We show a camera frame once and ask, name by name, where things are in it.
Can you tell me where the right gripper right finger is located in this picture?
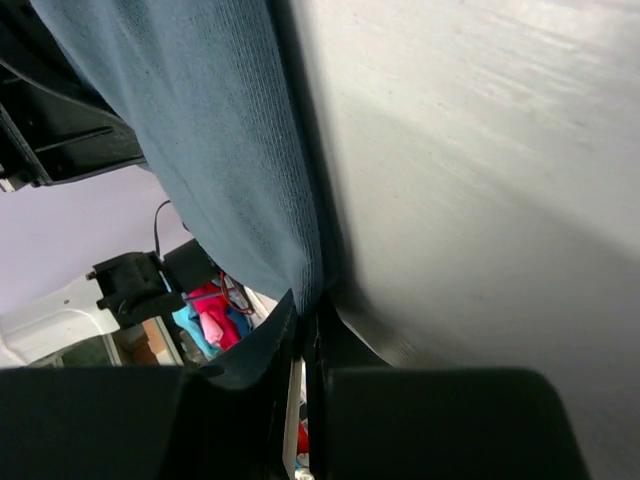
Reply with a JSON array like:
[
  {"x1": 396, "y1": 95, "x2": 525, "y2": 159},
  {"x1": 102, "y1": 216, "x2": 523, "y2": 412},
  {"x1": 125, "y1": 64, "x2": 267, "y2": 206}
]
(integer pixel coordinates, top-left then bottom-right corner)
[{"x1": 305, "y1": 298, "x2": 589, "y2": 479}]

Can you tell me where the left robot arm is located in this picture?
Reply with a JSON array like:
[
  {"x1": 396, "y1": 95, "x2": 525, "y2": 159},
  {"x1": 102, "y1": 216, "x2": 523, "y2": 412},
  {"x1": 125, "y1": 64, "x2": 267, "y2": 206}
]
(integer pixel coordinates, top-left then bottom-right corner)
[{"x1": 1, "y1": 1, "x2": 219, "y2": 367}]

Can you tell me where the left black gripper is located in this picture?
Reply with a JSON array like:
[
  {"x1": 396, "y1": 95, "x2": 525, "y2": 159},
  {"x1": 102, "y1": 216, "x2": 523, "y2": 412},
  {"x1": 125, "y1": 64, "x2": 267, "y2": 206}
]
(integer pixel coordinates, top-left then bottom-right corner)
[{"x1": 1, "y1": 1, "x2": 145, "y2": 192}]

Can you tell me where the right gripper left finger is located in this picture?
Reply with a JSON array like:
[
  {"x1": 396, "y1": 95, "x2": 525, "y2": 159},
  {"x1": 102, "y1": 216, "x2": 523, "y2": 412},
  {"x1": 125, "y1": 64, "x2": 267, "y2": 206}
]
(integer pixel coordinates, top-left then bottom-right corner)
[{"x1": 1, "y1": 294, "x2": 299, "y2": 479}]

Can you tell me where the cyan cloth in background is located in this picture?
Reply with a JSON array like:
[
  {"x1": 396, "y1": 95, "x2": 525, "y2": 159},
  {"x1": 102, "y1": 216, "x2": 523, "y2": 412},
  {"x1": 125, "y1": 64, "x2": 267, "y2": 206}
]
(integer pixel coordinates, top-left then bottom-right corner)
[{"x1": 172, "y1": 303, "x2": 220, "y2": 359}]

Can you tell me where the pink cloth in background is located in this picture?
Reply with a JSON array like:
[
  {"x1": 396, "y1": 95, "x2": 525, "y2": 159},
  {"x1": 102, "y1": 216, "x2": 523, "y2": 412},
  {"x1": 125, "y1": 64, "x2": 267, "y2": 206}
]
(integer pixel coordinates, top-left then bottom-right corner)
[{"x1": 189, "y1": 283, "x2": 250, "y2": 351}]

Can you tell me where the teal blue t shirt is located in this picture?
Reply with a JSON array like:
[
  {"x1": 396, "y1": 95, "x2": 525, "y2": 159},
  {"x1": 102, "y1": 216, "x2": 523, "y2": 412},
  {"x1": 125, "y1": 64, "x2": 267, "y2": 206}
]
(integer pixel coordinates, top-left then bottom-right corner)
[{"x1": 33, "y1": 1, "x2": 325, "y2": 313}]

